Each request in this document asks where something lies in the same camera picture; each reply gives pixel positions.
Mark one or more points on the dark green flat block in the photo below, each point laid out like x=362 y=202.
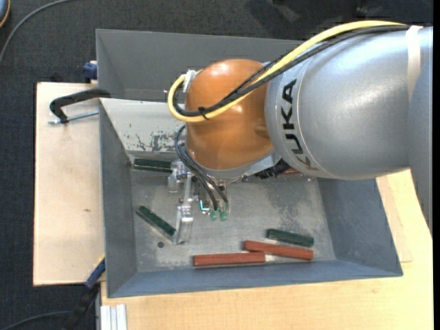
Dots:
x=155 y=221
x=151 y=165
x=290 y=238

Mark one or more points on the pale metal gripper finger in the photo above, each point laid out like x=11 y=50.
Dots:
x=189 y=227
x=179 y=229

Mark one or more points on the red-brown flat block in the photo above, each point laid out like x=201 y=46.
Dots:
x=228 y=258
x=280 y=250

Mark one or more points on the grey metal bin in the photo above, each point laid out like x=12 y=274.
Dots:
x=240 y=225

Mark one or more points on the pale wood board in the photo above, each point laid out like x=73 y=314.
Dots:
x=67 y=191

